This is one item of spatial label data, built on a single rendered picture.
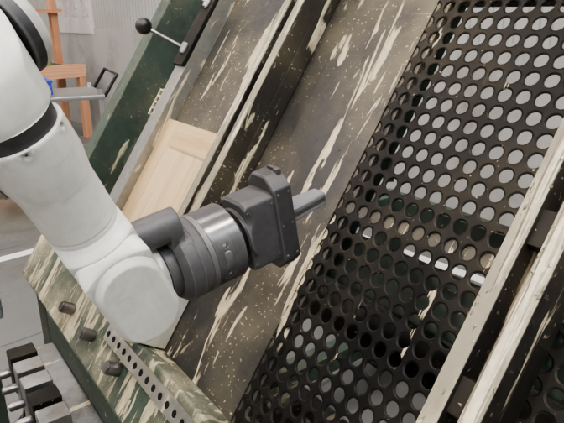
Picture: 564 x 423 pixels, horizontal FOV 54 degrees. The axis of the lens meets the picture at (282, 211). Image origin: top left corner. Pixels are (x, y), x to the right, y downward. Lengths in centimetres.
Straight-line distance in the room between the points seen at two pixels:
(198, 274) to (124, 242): 10
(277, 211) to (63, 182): 26
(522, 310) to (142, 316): 36
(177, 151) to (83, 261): 76
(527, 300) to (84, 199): 41
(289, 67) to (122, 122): 64
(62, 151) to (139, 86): 112
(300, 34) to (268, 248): 52
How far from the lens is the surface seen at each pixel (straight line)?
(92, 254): 50
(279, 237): 64
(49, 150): 44
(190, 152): 119
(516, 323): 58
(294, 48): 104
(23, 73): 44
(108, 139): 155
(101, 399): 112
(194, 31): 138
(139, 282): 52
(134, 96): 156
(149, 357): 101
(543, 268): 59
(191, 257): 57
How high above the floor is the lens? 146
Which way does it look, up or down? 19 degrees down
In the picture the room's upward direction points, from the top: straight up
